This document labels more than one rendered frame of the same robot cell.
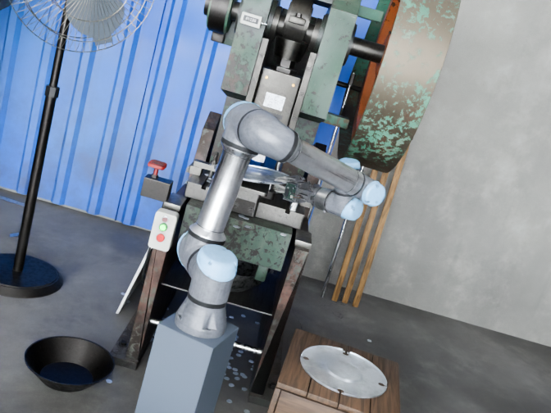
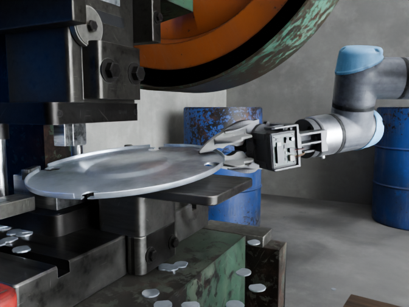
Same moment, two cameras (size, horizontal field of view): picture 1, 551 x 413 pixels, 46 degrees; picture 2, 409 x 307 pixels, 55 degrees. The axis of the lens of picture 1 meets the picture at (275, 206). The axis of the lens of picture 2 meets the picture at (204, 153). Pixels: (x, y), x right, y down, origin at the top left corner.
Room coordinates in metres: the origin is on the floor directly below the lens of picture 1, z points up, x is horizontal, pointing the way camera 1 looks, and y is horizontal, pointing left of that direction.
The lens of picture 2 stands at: (1.93, 0.58, 0.88)
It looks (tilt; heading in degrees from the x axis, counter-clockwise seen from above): 7 degrees down; 298
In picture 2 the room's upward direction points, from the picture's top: straight up
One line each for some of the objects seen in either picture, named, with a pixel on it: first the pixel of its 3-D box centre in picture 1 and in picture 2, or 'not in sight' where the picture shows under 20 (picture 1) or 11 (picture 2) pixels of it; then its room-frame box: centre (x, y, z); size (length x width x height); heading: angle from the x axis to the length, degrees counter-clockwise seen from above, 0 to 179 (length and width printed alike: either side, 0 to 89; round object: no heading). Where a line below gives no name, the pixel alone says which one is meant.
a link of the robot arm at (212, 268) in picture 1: (213, 272); not in sight; (1.72, 0.12, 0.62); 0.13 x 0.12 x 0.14; 29
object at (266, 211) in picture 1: (248, 196); (71, 231); (2.44, 0.12, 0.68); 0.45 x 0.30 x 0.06; 92
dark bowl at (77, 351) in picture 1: (68, 367); not in sight; (1.95, 0.52, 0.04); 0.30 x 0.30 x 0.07
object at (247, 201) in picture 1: (246, 196); (157, 220); (2.26, 0.11, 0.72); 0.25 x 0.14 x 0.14; 2
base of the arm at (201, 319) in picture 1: (203, 310); not in sight; (1.72, 0.11, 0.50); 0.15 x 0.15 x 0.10
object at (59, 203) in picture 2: not in sight; (72, 183); (2.43, 0.12, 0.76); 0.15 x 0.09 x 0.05; 92
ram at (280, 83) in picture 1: (272, 107); (82, 5); (2.39, 0.11, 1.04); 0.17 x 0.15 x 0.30; 2
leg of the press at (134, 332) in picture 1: (175, 220); not in sight; (2.57, 0.39, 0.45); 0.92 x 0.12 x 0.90; 2
